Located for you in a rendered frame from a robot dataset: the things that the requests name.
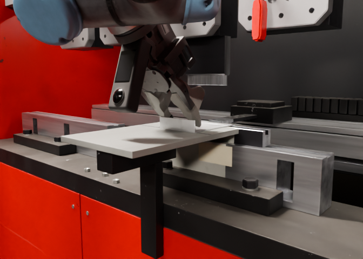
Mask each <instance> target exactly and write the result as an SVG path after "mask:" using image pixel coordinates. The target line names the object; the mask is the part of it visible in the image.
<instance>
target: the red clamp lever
mask: <svg viewBox="0 0 363 259"><path fill-rule="evenodd" d="M266 28H267V3H266V1H265V0H254V2H253V8H252V37H253V40H255V41H256V42H262V41H263V40H265V37H266Z"/></svg>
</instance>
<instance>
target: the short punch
mask: <svg viewBox="0 0 363 259"><path fill-rule="evenodd" d="M186 41H187V43H188V45H189V47H190V49H191V51H192V53H193V55H194V57H195V59H196V62H195V63H194V65H193V66H192V67H191V69H190V70H189V69H188V68H187V71H186V72H185V75H186V76H188V78H187V84H188V85H227V76H228V75H230V53H231V37H230V36H215V37H204V38H192V39H186ZM185 52H186V54H187V56H188V58H189V59H191V55H190V53H189V51H188V49H187V48H186V46H185Z"/></svg>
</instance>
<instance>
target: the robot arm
mask: <svg viewBox="0 0 363 259"><path fill-rule="evenodd" d="M219 7H220V0H13V8H14V12H15V15H16V16H17V19H18V20H19V21H20V23H21V25H22V27H23V28H24V29H25V30H26V31H27V32H28V33H29V34H30V35H32V36H33V37H34V38H36V39H37V40H39V41H41V42H43V43H45V44H49V45H54V46H60V45H65V44H67V43H69V42H71V41H72V40H73V39H74V38H76V37H78V36H79V35H80V33H81V31H82V30H83V29H86V28H108V29H109V31H110V32H111V34H113V35H114V37H115V39H116V40H117V42H118V43H119V44H121V45H122V47H121V50H120V54H119V59H118V64H117V69H116V74H115V78H114V82H113V87H112V91H111V96H110V101H109V105H108V107H109V109H110V110H112V111H116V112H122V113H136V112H137V111H138V106H139V101H140V95H142V96H143V97H144V99H145V100H146V101H147V103H148V104H149V105H150V106H152V107H153V109H154V110H155V111H156V112H157V113H158V114H159V115H160V116H161V117H167V118H173V116H172V114H171V113H170V112H169V108H168V106H169V103H170V101H172V102H173V103H174V104H175V105H176V106H177V107H179V108H180V110H181V111H182V113H183V115H184V116H185V117H186V118H187V119H188V120H195V121H196V126H197V127H200V126H201V117H200V114H199V109H200V106H201V103H202V101H203V98H204V95H205V92H204V89H203V88H202V87H201V86H196V87H194V88H190V87H189V86H188V84H187V83H186V82H184V81H182V80H181V79H180V77H182V76H183V74H184V73H185V72H186V71H187V68H188V69H189V70H190V69H191V67H192V66H193V65H194V63H195V62H196V59H195V57H194V55H193V53H192V51H191V49H190V47H189V45H188V43H187V41H186V39H185V37H184V36H182V37H176V35H175V34H174V32H173V30H172V28H171V26H170V24H182V25H186V24H187V23H195V22H207V21H210V20H212V19H214V18H215V16H216V15H217V13H218V11H219ZM185 46H186V48H187V49H188V51H189V53H190V55H191V59H189V58H188V56H187V54H186V52H185V50H184V47H185Z"/></svg>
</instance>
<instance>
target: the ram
mask: <svg viewBox="0 0 363 259"><path fill-rule="evenodd" d="M5 6H8V7H13V0H5Z"/></svg>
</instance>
